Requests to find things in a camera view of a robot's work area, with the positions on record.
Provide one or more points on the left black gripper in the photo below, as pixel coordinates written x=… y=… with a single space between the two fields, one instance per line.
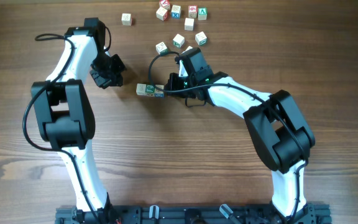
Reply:
x=103 y=78

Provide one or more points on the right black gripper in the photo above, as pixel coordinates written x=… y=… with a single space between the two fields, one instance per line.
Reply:
x=171 y=84

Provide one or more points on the blue edged picture block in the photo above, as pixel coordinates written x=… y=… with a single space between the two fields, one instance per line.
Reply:
x=158 y=91

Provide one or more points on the green letter J block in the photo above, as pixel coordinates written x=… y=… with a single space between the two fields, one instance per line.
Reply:
x=150 y=90

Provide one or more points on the yellow edged wooden block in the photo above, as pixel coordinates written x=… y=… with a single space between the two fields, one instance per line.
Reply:
x=140 y=90

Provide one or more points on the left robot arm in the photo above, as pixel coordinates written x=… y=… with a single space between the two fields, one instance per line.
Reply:
x=66 y=120

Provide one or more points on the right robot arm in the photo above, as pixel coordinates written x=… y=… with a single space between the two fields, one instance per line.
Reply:
x=279 y=132

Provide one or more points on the green edged block lower left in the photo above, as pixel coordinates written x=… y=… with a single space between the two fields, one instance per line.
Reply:
x=161 y=48

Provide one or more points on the green edged block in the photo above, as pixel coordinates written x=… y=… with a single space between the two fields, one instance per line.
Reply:
x=201 y=38
x=188 y=48
x=178 y=41
x=161 y=48

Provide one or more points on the green edged block lower right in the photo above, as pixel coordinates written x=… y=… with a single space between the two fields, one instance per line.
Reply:
x=188 y=48

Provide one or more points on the green edged block middle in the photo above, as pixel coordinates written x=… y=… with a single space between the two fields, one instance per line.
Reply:
x=178 y=41

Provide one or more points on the plain wooden block far left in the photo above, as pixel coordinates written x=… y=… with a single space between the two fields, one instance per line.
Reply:
x=126 y=19

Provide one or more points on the plain wooden block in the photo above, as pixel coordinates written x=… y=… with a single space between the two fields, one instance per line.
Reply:
x=126 y=19
x=189 y=24

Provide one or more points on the plain wooden block centre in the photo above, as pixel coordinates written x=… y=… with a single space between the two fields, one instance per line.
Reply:
x=189 y=24

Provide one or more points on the red edged wooden block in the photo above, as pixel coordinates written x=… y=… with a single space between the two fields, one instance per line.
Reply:
x=162 y=13

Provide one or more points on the blue X letter block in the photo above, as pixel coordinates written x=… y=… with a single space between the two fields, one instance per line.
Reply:
x=176 y=11

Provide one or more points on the red number 6 block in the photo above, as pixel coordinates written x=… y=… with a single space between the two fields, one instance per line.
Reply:
x=192 y=11

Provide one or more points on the green letter A block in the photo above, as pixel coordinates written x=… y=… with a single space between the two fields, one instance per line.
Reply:
x=202 y=13

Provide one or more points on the red letter block top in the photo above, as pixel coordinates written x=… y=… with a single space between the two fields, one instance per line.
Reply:
x=164 y=4

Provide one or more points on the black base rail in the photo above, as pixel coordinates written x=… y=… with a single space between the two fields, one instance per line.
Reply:
x=258 y=213

